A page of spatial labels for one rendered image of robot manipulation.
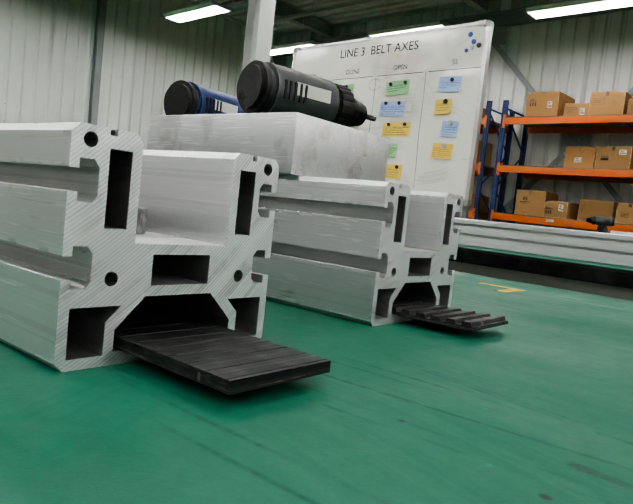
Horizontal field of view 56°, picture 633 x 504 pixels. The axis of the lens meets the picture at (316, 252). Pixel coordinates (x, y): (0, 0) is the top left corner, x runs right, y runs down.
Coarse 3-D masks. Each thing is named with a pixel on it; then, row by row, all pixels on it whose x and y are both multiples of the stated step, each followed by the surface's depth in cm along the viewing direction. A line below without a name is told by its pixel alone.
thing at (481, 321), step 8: (448, 320) 35; (456, 320) 35; (464, 320) 36; (472, 320) 35; (480, 320) 35; (488, 320) 36; (496, 320) 37; (504, 320) 38; (464, 328) 34; (472, 328) 34; (480, 328) 34
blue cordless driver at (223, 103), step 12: (180, 84) 80; (192, 84) 82; (168, 96) 81; (180, 96) 80; (192, 96) 80; (204, 96) 81; (216, 96) 84; (228, 96) 87; (168, 108) 81; (180, 108) 80; (192, 108) 80; (204, 108) 81; (216, 108) 83; (228, 108) 85; (240, 108) 88
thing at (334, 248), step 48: (288, 192) 39; (336, 192) 37; (384, 192) 34; (432, 192) 41; (288, 240) 39; (336, 240) 37; (384, 240) 35; (432, 240) 41; (288, 288) 39; (336, 288) 37; (384, 288) 36; (432, 288) 40
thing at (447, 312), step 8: (416, 312) 36; (424, 312) 36; (432, 312) 37; (440, 312) 37; (448, 312) 38; (456, 312) 38; (464, 312) 38; (472, 312) 39; (424, 320) 36; (432, 320) 36; (440, 320) 35
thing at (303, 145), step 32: (160, 128) 47; (192, 128) 45; (224, 128) 42; (256, 128) 40; (288, 128) 39; (320, 128) 40; (352, 128) 43; (288, 160) 39; (320, 160) 40; (352, 160) 43; (384, 160) 46
